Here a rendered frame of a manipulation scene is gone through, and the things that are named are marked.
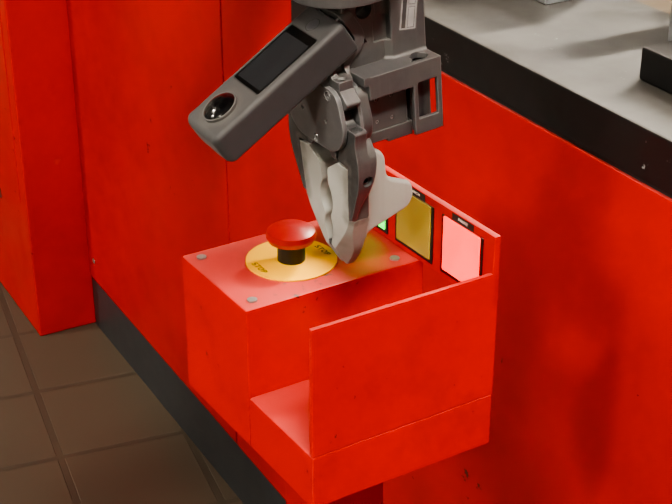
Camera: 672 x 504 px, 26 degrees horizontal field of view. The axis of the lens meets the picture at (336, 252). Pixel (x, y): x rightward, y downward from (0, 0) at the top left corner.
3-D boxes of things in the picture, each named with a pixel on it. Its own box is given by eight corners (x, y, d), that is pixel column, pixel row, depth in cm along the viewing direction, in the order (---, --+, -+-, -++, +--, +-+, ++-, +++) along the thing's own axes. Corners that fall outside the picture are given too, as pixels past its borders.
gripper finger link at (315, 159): (401, 240, 106) (394, 125, 102) (332, 266, 104) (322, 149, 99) (377, 224, 109) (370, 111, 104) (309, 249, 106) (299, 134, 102)
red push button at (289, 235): (256, 263, 115) (255, 222, 113) (300, 250, 117) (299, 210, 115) (282, 283, 112) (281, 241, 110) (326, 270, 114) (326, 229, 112)
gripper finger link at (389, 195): (425, 256, 104) (420, 139, 99) (356, 284, 101) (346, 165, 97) (401, 240, 106) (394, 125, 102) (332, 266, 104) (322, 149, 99)
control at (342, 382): (188, 384, 120) (177, 186, 112) (351, 332, 128) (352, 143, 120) (313, 510, 105) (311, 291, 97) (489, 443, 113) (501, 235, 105)
